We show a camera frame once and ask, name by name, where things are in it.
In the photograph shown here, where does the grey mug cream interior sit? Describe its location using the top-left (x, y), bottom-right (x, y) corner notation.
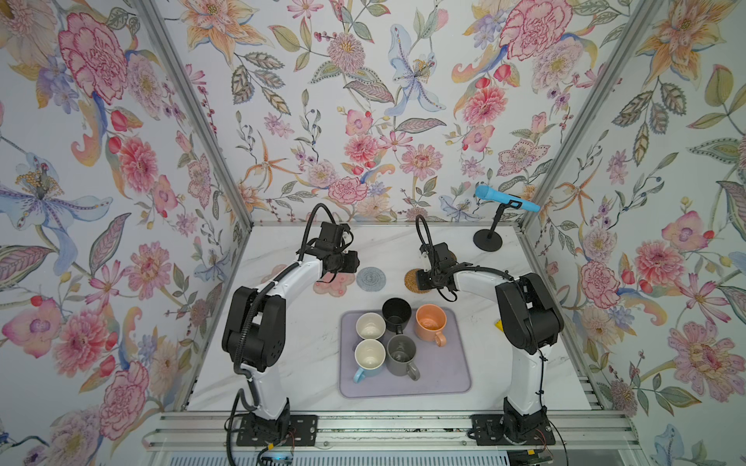
top-left (355, 313), bottom-right (387, 340)

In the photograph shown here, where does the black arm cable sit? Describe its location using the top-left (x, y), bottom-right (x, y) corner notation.
top-left (223, 203), bottom-right (339, 466)
top-left (414, 214), bottom-right (552, 421)

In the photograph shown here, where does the dark grey mug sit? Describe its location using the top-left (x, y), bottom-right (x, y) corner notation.
top-left (386, 335), bottom-right (421, 382)

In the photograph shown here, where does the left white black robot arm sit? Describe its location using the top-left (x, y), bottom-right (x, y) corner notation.
top-left (221, 221), bottom-right (359, 445)

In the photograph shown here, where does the grey round patterned coaster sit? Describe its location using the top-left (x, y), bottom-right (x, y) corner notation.
top-left (356, 267), bottom-right (387, 292)

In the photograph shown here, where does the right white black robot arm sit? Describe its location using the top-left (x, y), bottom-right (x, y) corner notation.
top-left (416, 243), bottom-right (565, 444)

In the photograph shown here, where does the black mug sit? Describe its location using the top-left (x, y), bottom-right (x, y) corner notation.
top-left (382, 297), bottom-right (412, 334)

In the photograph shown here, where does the blue microphone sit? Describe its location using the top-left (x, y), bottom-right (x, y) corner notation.
top-left (475, 184), bottom-right (541, 213)

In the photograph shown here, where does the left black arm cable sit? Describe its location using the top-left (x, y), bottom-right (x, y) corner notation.
top-left (223, 203), bottom-right (339, 466)

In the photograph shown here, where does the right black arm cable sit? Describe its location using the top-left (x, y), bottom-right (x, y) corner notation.
top-left (414, 214), bottom-right (552, 421)

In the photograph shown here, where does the lavender rectangular mat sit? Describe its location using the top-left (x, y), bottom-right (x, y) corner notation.
top-left (338, 309), bottom-right (472, 399)

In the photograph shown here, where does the black microphone stand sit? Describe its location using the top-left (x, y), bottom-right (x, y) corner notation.
top-left (473, 200), bottom-right (523, 252)

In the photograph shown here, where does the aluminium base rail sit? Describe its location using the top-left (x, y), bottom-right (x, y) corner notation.
top-left (143, 411), bottom-right (641, 452)

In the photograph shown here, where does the orange mug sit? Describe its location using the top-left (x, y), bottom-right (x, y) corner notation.
top-left (415, 304), bottom-right (448, 348)

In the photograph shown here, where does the pink flower coaster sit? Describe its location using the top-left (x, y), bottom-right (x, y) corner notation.
top-left (313, 273), bottom-right (356, 298)
top-left (266, 264), bottom-right (288, 281)

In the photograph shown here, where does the light blue mug cream interior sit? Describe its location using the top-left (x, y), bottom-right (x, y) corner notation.
top-left (353, 339), bottom-right (387, 384)

